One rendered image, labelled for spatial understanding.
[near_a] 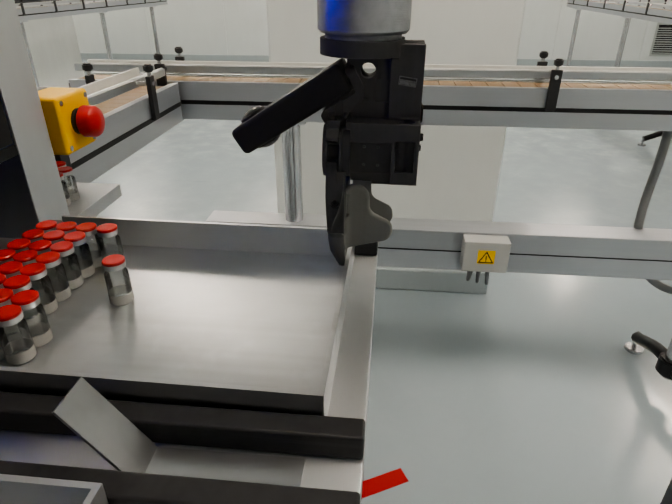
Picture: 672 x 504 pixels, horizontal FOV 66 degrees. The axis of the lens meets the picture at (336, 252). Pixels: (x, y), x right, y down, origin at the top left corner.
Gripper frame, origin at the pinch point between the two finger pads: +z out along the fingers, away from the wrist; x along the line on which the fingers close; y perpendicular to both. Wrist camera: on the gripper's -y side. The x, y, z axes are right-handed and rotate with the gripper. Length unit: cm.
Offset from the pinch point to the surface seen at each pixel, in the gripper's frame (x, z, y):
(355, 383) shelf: -14.8, 3.7, 3.1
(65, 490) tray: -28.4, 0.6, -11.9
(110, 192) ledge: 22.9, 4.2, -35.9
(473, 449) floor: 60, 91, 33
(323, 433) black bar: -21.9, 1.6, 1.4
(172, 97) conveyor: 76, 1, -47
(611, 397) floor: 85, 91, 78
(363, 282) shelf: 0.5, 3.6, 2.8
